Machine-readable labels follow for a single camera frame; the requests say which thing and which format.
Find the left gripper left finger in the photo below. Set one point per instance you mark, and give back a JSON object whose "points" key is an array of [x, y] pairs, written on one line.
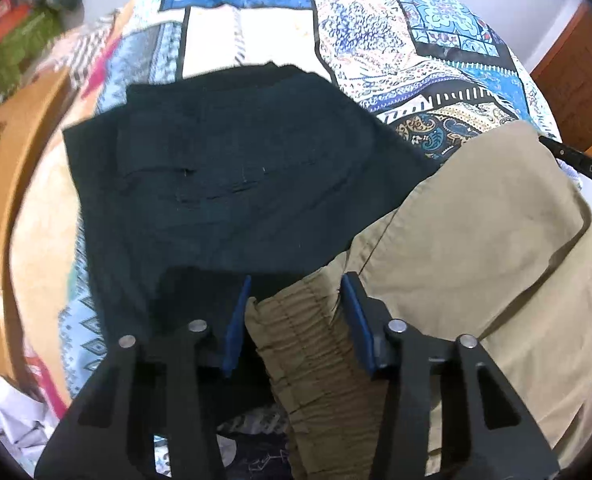
{"points": [[108, 430]]}

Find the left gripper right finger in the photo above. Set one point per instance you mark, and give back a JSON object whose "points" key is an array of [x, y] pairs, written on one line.
{"points": [[486, 429]]}

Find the khaki pants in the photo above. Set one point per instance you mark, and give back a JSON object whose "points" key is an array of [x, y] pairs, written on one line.
{"points": [[497, 244]]}

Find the wooden door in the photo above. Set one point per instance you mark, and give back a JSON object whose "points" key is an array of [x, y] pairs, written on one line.
{"points": [[564, 76]]}

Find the white crumpled cloth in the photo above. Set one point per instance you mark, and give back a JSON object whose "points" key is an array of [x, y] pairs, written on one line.
{"points": [[26, 425]]}

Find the blue patchwork bedspread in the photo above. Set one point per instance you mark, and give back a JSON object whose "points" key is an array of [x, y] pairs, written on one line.
{"points": [[431, 70]]}

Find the black folded pants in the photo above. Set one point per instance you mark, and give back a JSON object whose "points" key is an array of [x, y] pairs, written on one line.
{"points": [[244, 179]]}

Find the cardboard box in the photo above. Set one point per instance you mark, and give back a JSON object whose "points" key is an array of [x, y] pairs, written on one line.
{"points": [[27, 121]]}

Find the green bag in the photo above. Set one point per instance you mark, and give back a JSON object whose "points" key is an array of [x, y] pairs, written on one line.
{"points": [[23, 45]]}

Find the orange box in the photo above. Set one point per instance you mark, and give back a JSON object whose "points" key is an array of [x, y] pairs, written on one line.
{"points": [[1, 27]]}

